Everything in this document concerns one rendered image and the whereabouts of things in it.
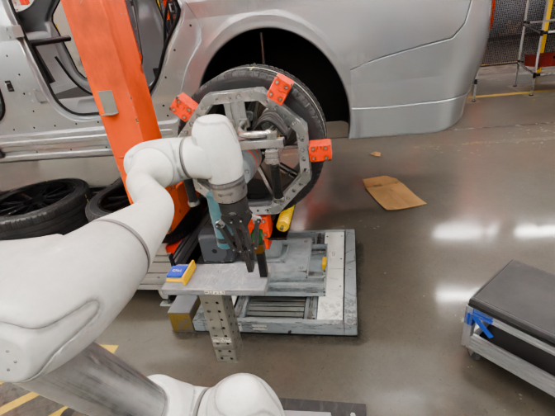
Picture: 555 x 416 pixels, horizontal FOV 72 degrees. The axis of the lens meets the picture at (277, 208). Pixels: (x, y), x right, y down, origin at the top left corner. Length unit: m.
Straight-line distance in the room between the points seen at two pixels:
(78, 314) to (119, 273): 0.06
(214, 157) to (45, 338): 0.58
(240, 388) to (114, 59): 1.24
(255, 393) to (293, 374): 0.89
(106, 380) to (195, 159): 0.48
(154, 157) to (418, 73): 1.38
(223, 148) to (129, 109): 0.84
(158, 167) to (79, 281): 0.51
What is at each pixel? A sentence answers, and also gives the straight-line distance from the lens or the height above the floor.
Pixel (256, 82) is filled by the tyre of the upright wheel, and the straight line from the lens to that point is 1.60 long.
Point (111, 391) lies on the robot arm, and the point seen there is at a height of 0.85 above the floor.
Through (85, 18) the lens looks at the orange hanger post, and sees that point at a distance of 1.68.
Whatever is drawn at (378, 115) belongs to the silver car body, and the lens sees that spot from 1.99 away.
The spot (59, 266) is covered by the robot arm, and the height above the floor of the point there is 1.18.
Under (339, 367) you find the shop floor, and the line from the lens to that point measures 1.78.
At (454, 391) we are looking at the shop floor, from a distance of 1.76.
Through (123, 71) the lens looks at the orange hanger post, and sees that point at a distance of 1.64.
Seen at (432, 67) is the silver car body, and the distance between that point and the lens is 1.98.
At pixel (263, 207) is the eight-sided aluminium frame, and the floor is 0.61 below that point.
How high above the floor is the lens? 1.38
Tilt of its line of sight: 27 degrees down
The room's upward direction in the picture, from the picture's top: 8 degrees counter-clockwise
